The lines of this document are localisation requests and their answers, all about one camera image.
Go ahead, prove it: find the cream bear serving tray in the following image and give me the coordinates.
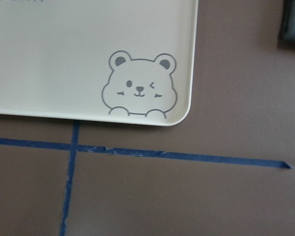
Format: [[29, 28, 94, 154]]
[[0, 0, 199, 126]]

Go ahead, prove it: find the grey folded cloth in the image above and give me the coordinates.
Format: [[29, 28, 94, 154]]
[[278, 0, 295, 45]]

